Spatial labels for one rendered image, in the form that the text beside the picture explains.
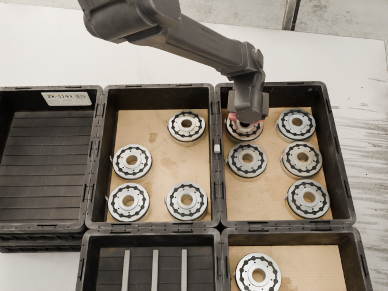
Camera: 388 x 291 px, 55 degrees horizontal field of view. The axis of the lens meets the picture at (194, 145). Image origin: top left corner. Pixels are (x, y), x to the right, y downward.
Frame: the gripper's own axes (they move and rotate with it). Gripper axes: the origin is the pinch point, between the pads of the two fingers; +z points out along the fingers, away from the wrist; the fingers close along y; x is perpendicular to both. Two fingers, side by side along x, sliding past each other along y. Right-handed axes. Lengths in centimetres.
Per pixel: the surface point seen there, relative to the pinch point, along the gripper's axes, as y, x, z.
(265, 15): 16, 140, 89
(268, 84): 5.4, 8.6, -5.8
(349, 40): 38, 51, 18
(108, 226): -29.0, -34.2, -6.5
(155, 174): -22.7, -16.3, 3.8
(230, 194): -2.5, -19.9, 3.9
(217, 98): -7.8, 2.7, -5.9
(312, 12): 46, 146, 89
